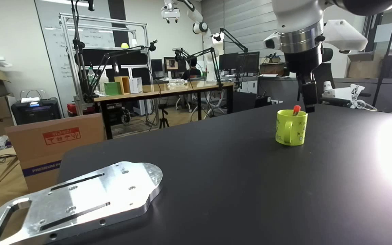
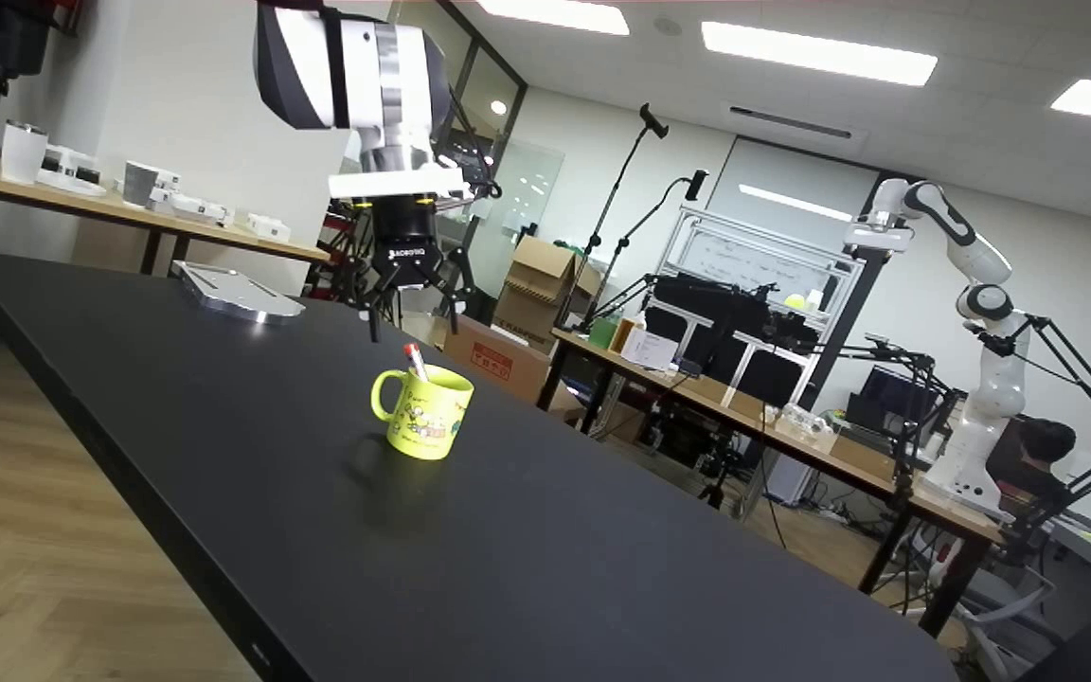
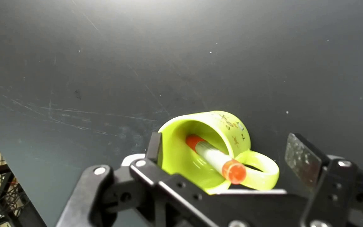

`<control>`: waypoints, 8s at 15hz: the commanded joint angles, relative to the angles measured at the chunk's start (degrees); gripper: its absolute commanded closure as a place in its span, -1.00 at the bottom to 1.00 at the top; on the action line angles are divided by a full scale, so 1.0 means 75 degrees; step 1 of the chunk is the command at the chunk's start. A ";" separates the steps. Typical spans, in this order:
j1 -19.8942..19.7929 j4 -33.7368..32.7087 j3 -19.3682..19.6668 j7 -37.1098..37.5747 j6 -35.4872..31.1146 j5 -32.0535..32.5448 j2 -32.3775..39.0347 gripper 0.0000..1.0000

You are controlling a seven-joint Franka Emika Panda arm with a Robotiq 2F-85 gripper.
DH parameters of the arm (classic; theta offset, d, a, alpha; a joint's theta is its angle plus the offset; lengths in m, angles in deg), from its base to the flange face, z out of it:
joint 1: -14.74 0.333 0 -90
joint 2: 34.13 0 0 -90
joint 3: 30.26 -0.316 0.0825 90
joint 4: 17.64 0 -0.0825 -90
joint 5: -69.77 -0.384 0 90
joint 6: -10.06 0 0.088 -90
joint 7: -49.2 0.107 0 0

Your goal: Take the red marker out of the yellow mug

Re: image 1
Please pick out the black 3d printer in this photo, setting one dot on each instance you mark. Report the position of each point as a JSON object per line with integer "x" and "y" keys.
{"x": 36, "y": 110}

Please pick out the white box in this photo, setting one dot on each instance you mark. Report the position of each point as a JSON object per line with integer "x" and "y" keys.
{"x": 135, "y": 85}

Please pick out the row of monitors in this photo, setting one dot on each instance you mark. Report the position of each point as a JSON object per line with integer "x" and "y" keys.
{"x": 238, "y": 62}

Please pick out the yellow mug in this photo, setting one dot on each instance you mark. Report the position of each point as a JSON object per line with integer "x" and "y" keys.
{"x": 296, "y": 131}

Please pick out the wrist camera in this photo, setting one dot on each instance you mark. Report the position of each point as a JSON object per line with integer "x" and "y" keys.
{"x": 271, "y": 41}

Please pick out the aluminium plate with slots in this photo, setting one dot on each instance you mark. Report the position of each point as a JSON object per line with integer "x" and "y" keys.
{"x": 80, "y": 200}

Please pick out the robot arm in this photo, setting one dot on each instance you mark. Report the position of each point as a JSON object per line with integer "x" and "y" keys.
{"x": 298, "y": 17}

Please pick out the aluminium frame rack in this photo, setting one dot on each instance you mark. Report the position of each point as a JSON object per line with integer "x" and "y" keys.
{"x": 145, "y": 37}

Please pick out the person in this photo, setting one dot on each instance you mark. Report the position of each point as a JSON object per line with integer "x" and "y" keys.
{"x": 192, "y": 69}

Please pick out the window blinds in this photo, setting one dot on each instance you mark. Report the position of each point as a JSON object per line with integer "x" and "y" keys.
{"x": 243, "y": 23}

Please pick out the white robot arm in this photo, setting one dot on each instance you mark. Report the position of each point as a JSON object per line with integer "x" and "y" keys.
{"x": 201, "y": 27}

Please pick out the wooden box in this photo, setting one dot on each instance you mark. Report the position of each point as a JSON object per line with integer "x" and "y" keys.
{"x": 124, "y": 84}

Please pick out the brown cardboard box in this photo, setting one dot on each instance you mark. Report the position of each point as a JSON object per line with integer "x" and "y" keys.
{"x": 53, "y": 149}

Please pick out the wooden table with black legs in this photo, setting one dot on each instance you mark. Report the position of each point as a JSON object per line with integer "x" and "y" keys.
{"x": 168, "y": 90}

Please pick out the green box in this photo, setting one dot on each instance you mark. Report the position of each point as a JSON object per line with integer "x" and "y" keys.
{"x": 113, "y": 88}

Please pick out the red marker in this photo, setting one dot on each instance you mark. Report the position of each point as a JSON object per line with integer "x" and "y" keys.
{"x": 296, "y": 109}

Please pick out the white bottle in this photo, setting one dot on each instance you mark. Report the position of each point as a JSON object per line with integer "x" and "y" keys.
{"x": 103, "y": 81}

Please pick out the whiteboard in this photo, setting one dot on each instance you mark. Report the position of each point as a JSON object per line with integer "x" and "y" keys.
{"x": 51, "y": 51}

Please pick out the small black tripod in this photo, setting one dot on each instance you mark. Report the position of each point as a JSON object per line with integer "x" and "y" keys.
{"x": 163, "y": 119}

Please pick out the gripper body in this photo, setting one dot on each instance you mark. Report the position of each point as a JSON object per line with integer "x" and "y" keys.
{"x": 301, "y": 61}

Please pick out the stand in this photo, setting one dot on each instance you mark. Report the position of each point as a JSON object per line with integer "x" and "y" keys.
{"x": 386, "y": 58}

